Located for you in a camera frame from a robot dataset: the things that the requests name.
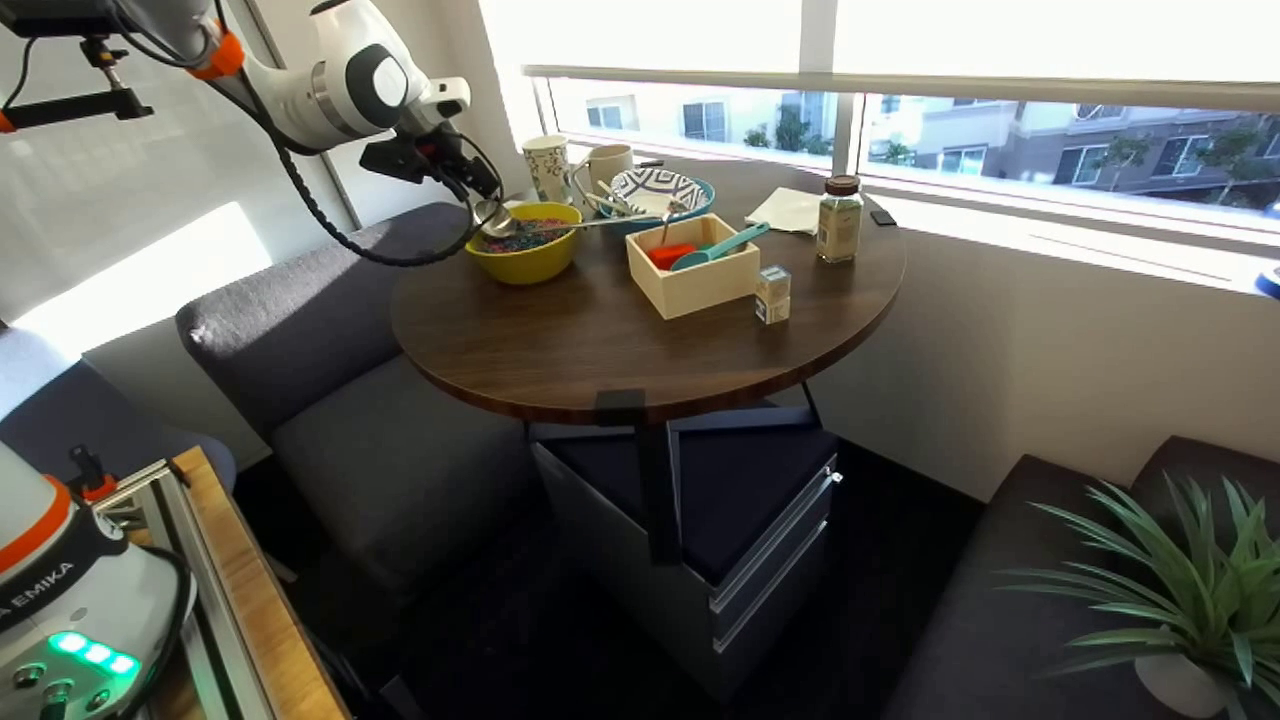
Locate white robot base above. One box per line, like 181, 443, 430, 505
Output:
0, 443, 187, 720

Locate blue bowl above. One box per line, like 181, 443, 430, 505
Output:
578, 181, 715, 239

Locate dark grey bench seat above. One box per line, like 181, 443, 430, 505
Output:
177, 246, 533, 593

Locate dark sofa with plant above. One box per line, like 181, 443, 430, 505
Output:
883, 436, 1280, 720

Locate teal measuring spoon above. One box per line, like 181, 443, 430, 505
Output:
672, 223, 767, 271

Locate black camera stand bar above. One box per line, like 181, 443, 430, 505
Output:
0, 87, 151, 132

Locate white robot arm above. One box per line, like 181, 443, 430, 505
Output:
0, 0, 503, 206

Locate patterned paper cup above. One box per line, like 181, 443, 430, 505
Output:
522, 136, 569, 200

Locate colourful cereal pieces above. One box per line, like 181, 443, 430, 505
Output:
474, 223, 572, 254

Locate beige ceramic cup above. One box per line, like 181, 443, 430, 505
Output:
586, 144, 633, 184

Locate glass jar with dark lid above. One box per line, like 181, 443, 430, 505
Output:
817, 178, 863, 263

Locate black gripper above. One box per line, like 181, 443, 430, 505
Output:
361, 123, 503, 212

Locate orange object in box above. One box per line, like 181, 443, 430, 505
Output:
648, 246, 693, 269

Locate light wooden box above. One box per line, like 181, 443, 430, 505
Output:
625, 212, 759, 319

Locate green potted plant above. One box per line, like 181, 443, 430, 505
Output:
1005, 476, 1280, 720

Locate aluminium frame rails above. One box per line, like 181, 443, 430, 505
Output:
113, 459, 276, 720

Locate white paper napkin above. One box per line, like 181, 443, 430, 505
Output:
749, 187, 818, 237

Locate wooden robot mounting platform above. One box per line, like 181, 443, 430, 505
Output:
113, 448, 348, 720

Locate black cable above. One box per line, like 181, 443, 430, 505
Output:
213, 65, 510, 269

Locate yellow bowl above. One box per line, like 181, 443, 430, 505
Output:
464, 200, 584, 285

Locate grey filing cabinet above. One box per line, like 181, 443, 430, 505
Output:
533, 405, 844, 701

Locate round dark wooden table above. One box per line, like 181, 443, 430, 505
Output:
386, 162, 908, 423

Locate black and white patterned bowl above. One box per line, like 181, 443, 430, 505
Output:
607, 167, 713, 216

